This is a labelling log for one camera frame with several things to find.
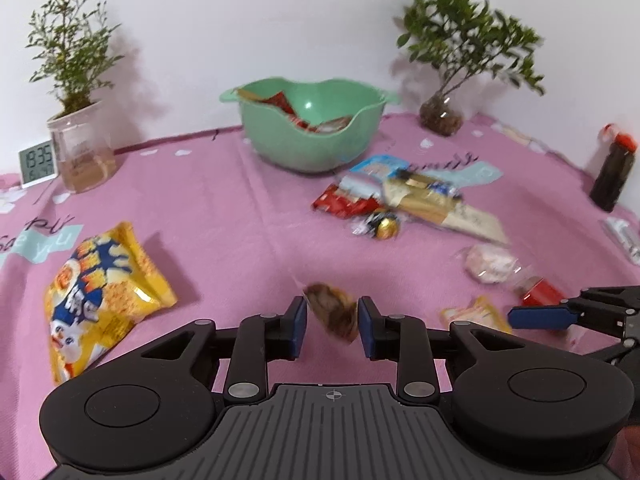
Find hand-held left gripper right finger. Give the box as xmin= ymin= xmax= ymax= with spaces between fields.
xmin=357 ymin=296 xmax=538 ymax=406

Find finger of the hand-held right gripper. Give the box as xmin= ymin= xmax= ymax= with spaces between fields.
xmin=567 ymin=286 xmax=640 ymax=311
xmin=507 ymin=305 xmax=626 ymax=333

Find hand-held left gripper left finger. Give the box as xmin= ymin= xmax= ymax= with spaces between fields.
xmin=141 ymin=296 xmax=308 ymax=406

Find small red snack packet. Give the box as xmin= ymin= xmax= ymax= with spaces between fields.
xmin=517 ymin=277 xmax=568 ymax=307

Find clear-wrapped brown cake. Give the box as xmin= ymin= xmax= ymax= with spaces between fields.
xmin=302 ymin=282 xmax=360 ymax=345

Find orange candy packet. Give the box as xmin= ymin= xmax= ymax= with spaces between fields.
xmin=440 ymin=296 xmax=513 ymax=335

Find green plastic bowl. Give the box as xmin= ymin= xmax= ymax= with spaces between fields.
xmin=219 ymin=77 xmax=399 ymax=175

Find red white snack packet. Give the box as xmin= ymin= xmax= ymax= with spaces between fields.
xmin=292 ymin=116 xmax=353 ymax=134

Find long dark red packet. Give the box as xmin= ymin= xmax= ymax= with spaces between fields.
xmin=239 ymin=89 xmax=301 ymax=117

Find silver wrapper at edge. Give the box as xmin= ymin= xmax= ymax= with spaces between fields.
xmin=602 ymin=217 xmax=640 ymax=266

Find small white pink candy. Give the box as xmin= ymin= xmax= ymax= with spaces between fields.
xmin=457 ymin=245 xmax=521 ymax=285

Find gold foil ball candy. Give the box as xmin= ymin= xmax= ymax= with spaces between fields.
xmin=350 ymin=210 xmax=403 ymax=242

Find cream sachet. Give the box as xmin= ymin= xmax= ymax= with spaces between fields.
xmin=445 ymin=205 xmax=508 ymax=246
xmin=382 ymin=170 xmax=463 ymax=226

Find dark bottle with red cap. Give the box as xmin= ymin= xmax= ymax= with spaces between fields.
xmin=589 ymin=124 xmax=638 ymax=212

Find red clear-window packet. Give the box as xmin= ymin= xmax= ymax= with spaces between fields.
xmin=312 ymin=183 xmax=383 ymax=219

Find pink printed tablecloth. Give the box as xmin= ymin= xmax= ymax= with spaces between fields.
xmin=0 ymin=112 xmax=640 ymax=480

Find light blue packet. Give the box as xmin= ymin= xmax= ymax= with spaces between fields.
xmin=347 ymin=154 xmax=411 ymax=186

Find yellow chip bag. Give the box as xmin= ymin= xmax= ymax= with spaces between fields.
xmin=44 ymin=221 xmax=178 ymax=386

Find leafy plant in glass vase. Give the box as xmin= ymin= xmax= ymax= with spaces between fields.
xmin=397 ymin=0 xmax=546 ymax=137

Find small plant in clear cup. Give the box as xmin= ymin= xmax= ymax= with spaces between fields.
xmin=27 ymin=0 xmax=123 ymax=195

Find white digital clock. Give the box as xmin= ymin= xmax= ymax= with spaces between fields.
xmin=18 ymin=142 xmax=56 ymax=188

